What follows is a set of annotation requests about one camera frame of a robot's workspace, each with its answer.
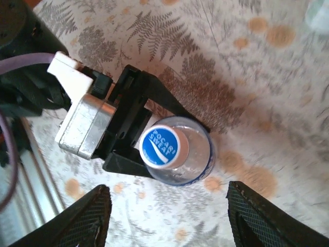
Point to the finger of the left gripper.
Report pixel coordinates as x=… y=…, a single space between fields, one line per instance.
x=123 y=163
x=167 y=100

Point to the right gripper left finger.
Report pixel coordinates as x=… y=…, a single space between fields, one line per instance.
x=77 y=226

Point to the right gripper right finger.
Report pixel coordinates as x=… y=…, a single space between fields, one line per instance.
x=257 y=226

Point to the blue white bottle cap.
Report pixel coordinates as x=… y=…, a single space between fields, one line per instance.
x=159 y=145

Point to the clear bottle blue label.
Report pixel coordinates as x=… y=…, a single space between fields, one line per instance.
x=200 y=154

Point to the white bottle green label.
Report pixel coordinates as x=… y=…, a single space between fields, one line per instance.
x=318 y=18

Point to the floral tablecloth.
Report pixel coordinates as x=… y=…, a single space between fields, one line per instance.
x=231 y=64

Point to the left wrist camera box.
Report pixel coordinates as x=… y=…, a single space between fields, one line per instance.
x=84 y=123

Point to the aluminium mounting rail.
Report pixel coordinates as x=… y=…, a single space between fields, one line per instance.
x=33 y=180

